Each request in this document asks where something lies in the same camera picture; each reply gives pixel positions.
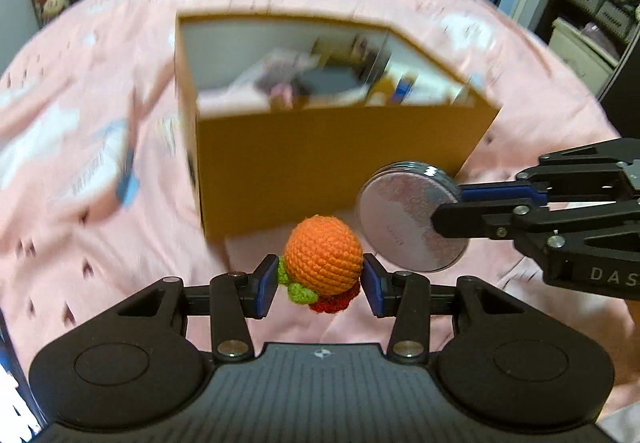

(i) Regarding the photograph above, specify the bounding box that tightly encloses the round silver tin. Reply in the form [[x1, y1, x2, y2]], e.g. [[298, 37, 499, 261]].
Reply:
[[357, 162, 469, 273]]

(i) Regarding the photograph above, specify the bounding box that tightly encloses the orange crochet fruit toy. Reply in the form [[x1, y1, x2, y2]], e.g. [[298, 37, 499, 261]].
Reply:
[[278, 216, 363, 314]]

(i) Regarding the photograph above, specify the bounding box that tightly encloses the grey cardboard box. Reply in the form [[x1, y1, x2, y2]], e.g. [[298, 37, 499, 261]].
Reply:
[[291, 66, 361, 98]]

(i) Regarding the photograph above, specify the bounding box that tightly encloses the pink heart pattern bedspread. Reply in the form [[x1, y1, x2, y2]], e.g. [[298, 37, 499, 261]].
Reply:
[[0, 0, 640, 433]]

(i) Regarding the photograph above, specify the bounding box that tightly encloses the yellow storage box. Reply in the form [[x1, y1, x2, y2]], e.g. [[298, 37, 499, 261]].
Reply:
[[175, 11, 498, 243]]

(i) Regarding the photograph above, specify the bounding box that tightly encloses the white storage baskets shelf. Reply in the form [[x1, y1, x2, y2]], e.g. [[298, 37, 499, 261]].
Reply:
[[549, 0, 639, 94]]

